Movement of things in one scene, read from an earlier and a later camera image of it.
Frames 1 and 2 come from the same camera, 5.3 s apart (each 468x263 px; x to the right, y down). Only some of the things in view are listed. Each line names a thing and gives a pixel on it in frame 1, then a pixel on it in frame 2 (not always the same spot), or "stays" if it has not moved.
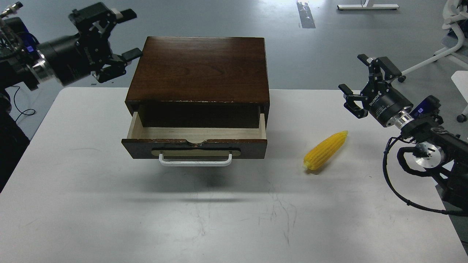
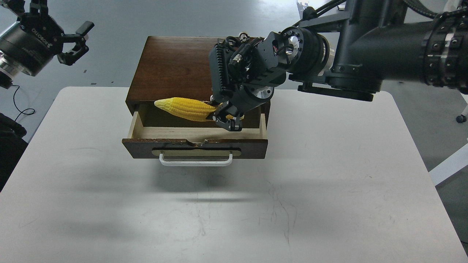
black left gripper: (71, 59) → (244, 70)
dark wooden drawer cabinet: (200, 82) stays
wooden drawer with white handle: (194, 146) stays
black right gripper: (384, 102) → (30, 45)
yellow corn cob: (324, 151) → (189, 109)
